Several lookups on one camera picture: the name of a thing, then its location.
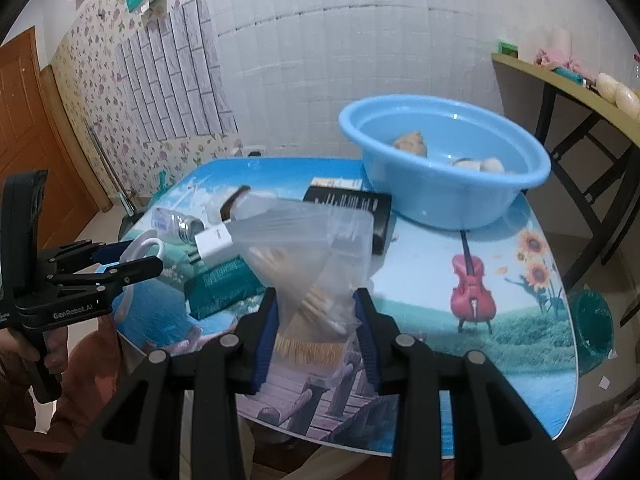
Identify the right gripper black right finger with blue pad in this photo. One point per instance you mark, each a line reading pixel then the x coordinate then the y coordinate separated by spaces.
pixel 397 364

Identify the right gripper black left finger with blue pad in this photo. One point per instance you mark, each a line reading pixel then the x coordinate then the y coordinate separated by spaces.
pixel 229 365

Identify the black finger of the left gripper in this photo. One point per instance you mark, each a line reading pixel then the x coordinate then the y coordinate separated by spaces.
pixel 131 272

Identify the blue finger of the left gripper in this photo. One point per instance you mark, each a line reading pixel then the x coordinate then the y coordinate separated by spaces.
pixel 109 252

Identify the white power adapter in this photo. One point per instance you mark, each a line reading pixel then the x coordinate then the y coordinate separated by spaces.
pixel 213 247

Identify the clear bag of toothpicks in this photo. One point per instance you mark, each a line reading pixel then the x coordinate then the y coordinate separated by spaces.
pixel 315 256

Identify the black tube with white text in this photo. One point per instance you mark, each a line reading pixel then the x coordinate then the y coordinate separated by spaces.
pixel 378 204

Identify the person's left hand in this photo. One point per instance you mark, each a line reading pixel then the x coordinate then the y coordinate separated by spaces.
pixel 55 358

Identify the dark green packet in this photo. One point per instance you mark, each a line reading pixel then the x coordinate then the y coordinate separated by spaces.
pixel 221 287

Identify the clear bag black zip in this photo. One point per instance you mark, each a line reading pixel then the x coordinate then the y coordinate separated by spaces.
pixel 229 203

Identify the brown wooden door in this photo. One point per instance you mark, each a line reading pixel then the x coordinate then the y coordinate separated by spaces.
pixel 31 140

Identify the green waste basket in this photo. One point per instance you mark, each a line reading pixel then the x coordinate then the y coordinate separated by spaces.
pixel 593 328

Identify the light blue plastic basin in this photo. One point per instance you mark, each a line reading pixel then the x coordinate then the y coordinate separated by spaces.
pixel 429 190

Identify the white items in basin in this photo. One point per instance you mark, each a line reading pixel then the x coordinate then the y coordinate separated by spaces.
pixel 491 165

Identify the tan toy in basin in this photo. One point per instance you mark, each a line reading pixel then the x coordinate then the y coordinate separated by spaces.
pixel 412 143

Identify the green small box on shelf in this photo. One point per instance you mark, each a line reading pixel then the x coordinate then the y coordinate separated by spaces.
pixel 505 48

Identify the teal object on shelf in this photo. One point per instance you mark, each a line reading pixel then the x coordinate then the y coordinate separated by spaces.
pixel 568 74

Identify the pink cloth on shelf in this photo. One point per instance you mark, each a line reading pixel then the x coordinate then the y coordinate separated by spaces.
pixel 552 58

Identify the cream round loaves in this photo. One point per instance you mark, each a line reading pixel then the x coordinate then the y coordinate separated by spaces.
pixel 618 94

